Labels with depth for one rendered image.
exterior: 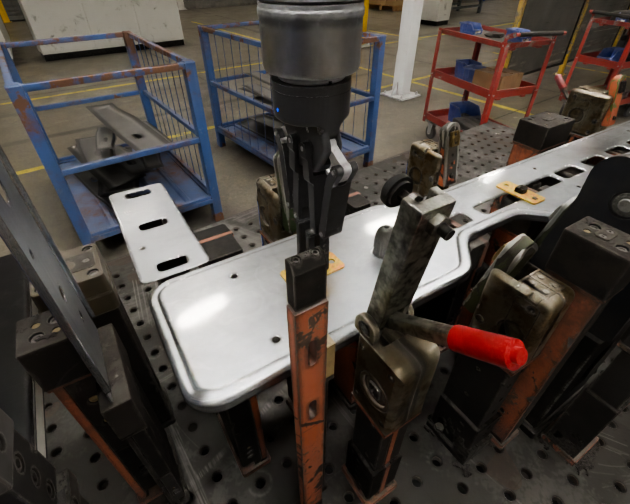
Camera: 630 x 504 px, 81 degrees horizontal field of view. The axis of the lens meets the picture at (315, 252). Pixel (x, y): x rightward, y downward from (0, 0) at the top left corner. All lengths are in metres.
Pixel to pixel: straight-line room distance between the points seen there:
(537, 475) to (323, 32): 0.71
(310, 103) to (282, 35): 0.06
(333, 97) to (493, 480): 0.63
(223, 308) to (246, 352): 0.08
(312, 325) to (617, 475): 0.66
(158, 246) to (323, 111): 0.37
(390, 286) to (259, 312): 0.21
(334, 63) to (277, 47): 0.05
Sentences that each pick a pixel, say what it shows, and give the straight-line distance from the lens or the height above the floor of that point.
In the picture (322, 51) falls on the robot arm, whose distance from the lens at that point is 0.33.
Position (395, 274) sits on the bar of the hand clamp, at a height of 1.15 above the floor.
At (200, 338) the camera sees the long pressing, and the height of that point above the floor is 1.00.
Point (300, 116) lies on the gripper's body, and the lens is 0.35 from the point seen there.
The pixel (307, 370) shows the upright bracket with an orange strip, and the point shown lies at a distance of 0.33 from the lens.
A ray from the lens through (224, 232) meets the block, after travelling 0.66.
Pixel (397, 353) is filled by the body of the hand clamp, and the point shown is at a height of 1.05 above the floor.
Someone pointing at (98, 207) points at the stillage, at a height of 0.16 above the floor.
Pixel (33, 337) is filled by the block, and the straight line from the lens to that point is 0.44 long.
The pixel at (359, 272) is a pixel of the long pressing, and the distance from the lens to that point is 0.53.
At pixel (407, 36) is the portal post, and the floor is 0.66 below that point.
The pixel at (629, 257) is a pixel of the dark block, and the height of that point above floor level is 1.12.
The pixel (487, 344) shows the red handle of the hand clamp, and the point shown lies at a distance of 0.29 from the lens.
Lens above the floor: 1.35
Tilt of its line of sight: 39 degrees down
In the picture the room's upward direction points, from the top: straight up
